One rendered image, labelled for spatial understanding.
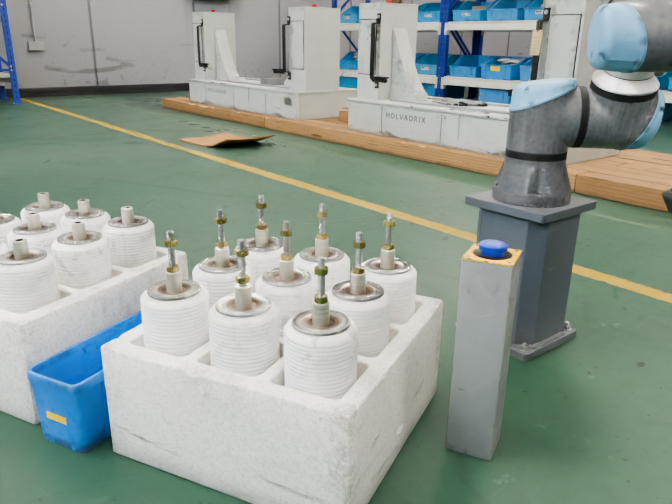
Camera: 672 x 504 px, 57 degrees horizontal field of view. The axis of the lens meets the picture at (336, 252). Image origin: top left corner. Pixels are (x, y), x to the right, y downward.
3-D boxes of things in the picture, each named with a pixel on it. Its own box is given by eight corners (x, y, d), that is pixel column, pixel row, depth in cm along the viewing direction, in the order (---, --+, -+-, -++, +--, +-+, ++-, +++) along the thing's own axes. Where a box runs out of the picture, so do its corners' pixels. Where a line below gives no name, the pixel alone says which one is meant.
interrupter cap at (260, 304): (264, 321, 80) (264, 316, 80) (207, 317, 81) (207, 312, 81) (276, 298, 87) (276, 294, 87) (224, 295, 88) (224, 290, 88)
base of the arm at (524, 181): (520, 186, 134) (526, 140, 131) (585, 200, 123) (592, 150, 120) (476, 196, 125) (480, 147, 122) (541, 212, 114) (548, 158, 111)
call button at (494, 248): (481, 250, 89) (482, 237, 89) (509, 254, 88) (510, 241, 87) (474, 258, 86) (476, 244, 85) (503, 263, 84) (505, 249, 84)
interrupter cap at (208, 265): (254, 269, 98) (254, 265, 98) (209, 279, 94) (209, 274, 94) (234, 256, 104) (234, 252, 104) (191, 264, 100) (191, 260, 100)
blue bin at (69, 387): (164, 356, 122) (159, 300, 118) (209, 369, 117) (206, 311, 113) (32, 438, 96) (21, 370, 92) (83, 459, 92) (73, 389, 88)
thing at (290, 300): (260, 367, 104) (257, 267, 98) (317, 367, 105) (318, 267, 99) (255, 398, 95) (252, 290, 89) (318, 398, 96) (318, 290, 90)
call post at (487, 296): (457, 424, 101) (473, 245, 91) (500, 436, 99) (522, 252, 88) (445, 449, 95) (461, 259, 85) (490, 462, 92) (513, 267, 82)
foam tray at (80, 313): (64, 296, 149) (54, 225, 143) (192, 331, 132) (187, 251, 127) (-107, 368, 116) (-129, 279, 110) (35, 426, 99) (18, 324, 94)
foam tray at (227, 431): (253, 345, 127) (250, 262, 121) (436, 391, 111) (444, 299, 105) (112, 452, 93) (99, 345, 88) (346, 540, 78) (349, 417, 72)
